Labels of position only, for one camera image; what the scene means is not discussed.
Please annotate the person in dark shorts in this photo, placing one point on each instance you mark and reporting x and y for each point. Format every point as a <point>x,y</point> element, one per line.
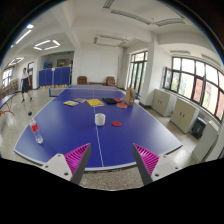
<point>25,83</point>

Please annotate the right brown armchair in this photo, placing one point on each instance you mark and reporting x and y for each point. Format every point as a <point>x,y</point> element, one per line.
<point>110,81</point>

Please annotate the blue table tennis table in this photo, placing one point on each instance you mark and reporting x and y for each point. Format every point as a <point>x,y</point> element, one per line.
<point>65,128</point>

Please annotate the black pouch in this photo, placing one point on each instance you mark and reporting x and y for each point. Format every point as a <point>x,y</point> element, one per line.
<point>109,100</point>

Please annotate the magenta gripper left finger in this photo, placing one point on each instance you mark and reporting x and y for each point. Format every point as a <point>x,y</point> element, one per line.
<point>70,166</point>

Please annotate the white cabinet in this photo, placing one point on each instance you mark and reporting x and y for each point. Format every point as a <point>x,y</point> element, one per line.
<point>184,115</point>
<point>163,102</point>

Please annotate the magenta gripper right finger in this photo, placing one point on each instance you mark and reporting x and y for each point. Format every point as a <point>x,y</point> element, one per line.
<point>151,166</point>

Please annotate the left brown armchair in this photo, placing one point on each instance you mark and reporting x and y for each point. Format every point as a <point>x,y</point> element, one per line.
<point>82,80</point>

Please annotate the black bin by window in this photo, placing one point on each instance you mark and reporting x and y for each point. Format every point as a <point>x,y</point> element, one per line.
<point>198,127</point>

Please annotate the near white cabinet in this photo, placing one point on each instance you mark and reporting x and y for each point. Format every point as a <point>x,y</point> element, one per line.
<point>184,115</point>

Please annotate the blue partition boards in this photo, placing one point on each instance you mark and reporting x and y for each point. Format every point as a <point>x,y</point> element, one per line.
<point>54,76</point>

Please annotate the brown armchair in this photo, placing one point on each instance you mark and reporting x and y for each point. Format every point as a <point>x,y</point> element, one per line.
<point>110,81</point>
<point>82,80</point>

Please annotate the red paddle on pouch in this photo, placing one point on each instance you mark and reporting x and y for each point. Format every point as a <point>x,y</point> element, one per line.
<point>118,100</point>

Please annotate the red round coaster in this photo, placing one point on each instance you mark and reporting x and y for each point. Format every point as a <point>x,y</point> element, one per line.
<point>116,123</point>

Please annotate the colourful booklet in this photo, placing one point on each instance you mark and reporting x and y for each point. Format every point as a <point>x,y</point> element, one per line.
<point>70,103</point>

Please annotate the yellow book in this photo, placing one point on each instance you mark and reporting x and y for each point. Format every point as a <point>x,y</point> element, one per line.
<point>95,102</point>

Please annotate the red table tennis paddle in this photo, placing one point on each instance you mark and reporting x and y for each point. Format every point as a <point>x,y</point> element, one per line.
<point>121,105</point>

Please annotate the brown cardboard box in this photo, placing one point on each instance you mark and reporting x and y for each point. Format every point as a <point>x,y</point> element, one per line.
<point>130,96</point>

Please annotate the clear plastic water bottle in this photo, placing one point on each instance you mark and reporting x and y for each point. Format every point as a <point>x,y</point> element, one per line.
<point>35,129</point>

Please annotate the pink grey booklet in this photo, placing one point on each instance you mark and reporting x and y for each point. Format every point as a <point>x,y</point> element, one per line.
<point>80,100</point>

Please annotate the far white cabinet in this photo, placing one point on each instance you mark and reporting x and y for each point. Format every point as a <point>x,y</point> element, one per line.
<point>163,102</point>

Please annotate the white cup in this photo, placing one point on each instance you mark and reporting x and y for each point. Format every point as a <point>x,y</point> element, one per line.
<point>100,119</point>

